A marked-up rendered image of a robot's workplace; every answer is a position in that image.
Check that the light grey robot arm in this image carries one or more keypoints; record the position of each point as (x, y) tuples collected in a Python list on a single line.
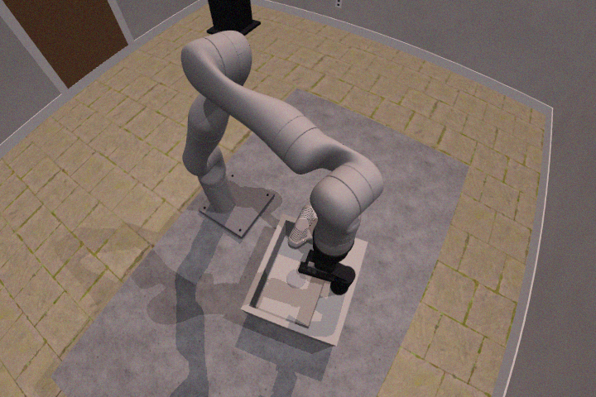
[(338, 199)]

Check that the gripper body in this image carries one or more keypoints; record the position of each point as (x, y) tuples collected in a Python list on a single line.
[(327, 255)]

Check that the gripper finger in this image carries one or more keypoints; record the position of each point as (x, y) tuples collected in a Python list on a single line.
[(311, 268)]

